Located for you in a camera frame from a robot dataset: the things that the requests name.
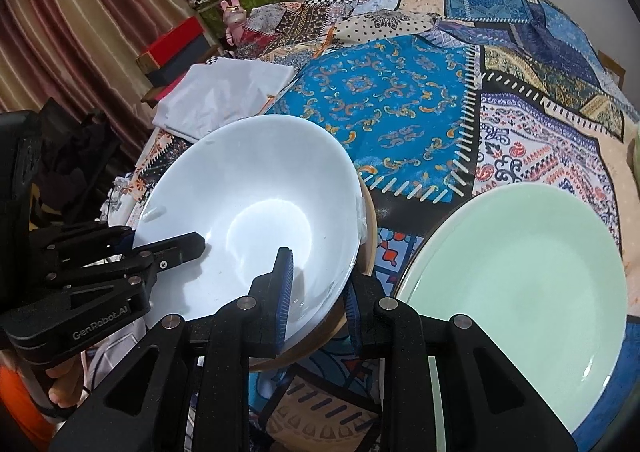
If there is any dark grey box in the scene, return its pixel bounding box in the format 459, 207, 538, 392
147, 36, 211, 87

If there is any red box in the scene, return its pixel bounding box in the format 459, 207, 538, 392
135, 16, 203, 70

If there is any pink bunny toy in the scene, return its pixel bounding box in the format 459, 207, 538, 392
220, 0, 248, 45

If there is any large white plate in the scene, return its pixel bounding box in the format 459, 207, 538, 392
427, 357, 446, 440

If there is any striped curtain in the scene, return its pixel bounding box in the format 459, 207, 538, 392
0, 0, 193, 167

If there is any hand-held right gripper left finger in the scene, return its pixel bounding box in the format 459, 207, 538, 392
47, 247, 296, 452

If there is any person's left hand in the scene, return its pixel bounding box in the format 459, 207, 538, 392
45, 357, 98, 410

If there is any white folded cloth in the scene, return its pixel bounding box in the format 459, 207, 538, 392
152, 56, 296, 143

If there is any white bowl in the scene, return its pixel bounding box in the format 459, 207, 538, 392
131, 114, 362, 340

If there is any patchwork printed blanket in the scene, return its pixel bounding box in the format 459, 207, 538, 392
100, 0, 640, 452

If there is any large green plate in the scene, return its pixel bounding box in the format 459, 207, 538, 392
392, 182, 628, 435

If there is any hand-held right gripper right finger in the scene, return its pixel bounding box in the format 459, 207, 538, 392
344, 277, 578, 452

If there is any wooden plate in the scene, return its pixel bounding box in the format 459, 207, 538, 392
247, 174, 378, 373

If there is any dark cloth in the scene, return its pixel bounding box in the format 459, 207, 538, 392
30, 99, 121, 227

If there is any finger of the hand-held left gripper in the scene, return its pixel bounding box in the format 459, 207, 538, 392
30, 224, 137, 260
45, 232, 207, 290

